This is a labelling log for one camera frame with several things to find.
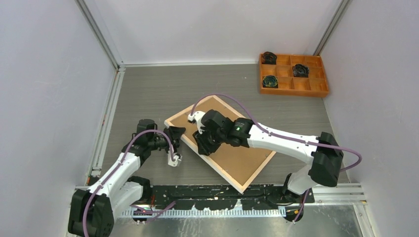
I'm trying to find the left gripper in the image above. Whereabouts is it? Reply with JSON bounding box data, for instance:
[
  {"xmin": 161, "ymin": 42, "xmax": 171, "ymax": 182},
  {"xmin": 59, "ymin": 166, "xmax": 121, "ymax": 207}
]
[{"xmin": 148, "ymin": 126, "xmax": 185, "ymax": 156}]

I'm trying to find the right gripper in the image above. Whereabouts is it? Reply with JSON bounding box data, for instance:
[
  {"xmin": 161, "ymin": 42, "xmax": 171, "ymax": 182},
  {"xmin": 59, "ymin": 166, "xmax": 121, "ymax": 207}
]
[{"xmin": 193, "ymin": 125, "xmax": 225, "ymax": 157}]

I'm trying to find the white wooden picture frame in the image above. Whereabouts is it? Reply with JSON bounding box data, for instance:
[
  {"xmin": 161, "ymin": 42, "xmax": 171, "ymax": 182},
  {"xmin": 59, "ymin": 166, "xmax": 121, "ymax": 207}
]
[{"xmin": 164, "ymin": 95, "xmax": 277, "ymax": 194}]

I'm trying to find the brown backing board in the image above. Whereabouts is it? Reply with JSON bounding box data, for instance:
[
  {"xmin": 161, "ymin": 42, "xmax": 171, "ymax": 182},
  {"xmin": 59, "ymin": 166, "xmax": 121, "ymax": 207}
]
[{"xmin": 168, "ymin": 98, "xmax": 274, "ymax": 190}]

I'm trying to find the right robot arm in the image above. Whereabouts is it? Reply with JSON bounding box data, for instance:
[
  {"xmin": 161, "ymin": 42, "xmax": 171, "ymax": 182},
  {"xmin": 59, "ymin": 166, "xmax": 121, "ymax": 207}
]
[{"xmin": 187, "ymin": 110, "xmax": 343, "ymax": 203}]

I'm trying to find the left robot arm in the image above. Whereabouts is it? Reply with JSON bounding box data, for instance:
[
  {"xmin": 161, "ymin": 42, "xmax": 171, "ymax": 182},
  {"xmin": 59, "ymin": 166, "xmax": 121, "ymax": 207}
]
[{"xmin": 68, "ymin": 119, "xmax": 186, "ymax": 237}]

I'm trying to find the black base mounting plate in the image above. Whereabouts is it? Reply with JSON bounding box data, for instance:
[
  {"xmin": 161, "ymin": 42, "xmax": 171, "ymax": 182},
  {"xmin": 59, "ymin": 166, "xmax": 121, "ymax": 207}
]
[{"xmin": 135, "ymin": 184, "xmax": 304, "ymax": 210}]

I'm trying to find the blue yellow tape roll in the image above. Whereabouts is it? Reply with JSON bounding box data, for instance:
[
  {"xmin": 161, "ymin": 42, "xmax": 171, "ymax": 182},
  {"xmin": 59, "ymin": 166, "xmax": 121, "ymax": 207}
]
[{"xmin": 262, "ymin": 75, "xmax": 279, "ymax": 88}]

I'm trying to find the black tape roll top-left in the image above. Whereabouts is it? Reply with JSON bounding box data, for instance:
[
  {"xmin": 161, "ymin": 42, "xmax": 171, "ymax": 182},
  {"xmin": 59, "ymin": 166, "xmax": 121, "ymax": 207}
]
[{"xmin": 261, "ymin": 51, "xmax": 277, "ymax": 65}]

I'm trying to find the black tape roll middle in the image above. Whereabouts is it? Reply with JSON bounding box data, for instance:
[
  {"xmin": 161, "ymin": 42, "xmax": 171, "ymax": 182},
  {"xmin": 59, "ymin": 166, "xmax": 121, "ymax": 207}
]
[{"xmin": 293, "ymin": 64, "xmax": 310, "ymax": 78}]

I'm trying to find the orange compartment tray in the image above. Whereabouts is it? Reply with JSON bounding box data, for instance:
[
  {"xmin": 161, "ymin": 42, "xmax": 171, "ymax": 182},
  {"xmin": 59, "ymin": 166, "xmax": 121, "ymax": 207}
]
[{"xmin": 258, "ymin": 53, "xmax": 330, "ymax": 98}]

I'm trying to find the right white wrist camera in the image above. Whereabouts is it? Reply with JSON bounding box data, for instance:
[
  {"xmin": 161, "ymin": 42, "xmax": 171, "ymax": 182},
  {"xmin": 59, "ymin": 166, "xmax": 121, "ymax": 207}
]
[{"xmin": 187, "ymin": 111, "xmax": 206, "ymax": 126}]

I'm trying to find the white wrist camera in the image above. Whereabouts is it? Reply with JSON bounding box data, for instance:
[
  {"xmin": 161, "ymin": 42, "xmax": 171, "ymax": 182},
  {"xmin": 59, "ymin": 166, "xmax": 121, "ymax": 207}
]
[
  {"xmin": 187, "ymin": 111, "xmax": 206, "ymax": 126},
  {"xmin": 168, "ymin": 153, "xmax": 182, "ymax": 167}
]

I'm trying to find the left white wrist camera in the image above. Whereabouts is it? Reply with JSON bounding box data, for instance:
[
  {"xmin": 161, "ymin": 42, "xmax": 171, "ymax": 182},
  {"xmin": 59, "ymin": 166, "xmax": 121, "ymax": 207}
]
[{"xmin": 168, "ymin": 153, "xmax": 182, "ymax": 167}]

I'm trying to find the aluminium rail front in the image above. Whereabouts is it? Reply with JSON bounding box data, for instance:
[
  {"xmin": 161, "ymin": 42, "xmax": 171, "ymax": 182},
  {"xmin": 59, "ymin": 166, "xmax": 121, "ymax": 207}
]
[{"xmin": 135, "ymin": 183, "xmax": 367, "ymax": 210}]

